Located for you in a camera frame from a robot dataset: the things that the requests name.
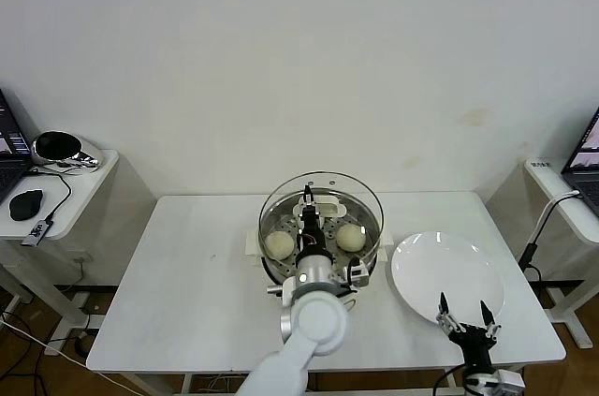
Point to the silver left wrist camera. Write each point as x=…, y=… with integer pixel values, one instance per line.
x=358, y=273

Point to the glass pot lid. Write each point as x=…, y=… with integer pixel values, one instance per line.
x=365, y=199

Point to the white round plate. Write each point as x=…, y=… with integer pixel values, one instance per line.
x=449, y=269

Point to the white printed label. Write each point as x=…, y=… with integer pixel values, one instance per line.
x=539, y=165

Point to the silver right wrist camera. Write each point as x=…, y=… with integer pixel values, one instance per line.
x=510, y=381

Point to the white side table with mouse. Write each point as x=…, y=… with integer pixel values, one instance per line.
x=84, y=199

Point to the white main table frame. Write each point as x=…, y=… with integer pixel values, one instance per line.
x=374, y=390

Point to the small grey usb hub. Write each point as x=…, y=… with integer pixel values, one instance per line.
x=37, y=231

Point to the perforated steel steamer basket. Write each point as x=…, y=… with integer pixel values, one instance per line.
x=276, y=275

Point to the black computer mouse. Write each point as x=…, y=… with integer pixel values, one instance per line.
x=25, y=205

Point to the white wall outlet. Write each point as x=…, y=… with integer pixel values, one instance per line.
x=79, y=256

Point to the black laptop beside chrome helmet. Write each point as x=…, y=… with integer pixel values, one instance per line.
x=9, y=166

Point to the white steamed baozi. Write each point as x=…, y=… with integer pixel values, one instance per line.
x=350, y=238
x=280, y=246

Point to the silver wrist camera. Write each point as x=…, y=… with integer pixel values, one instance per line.
x=358, y=273
x=510, y=381

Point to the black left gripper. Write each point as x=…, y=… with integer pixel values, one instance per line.
x=312, y=234

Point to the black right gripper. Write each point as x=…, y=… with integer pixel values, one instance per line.
x=473, y=340

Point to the white side table with label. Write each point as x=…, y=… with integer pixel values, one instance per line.
x=557, y=199

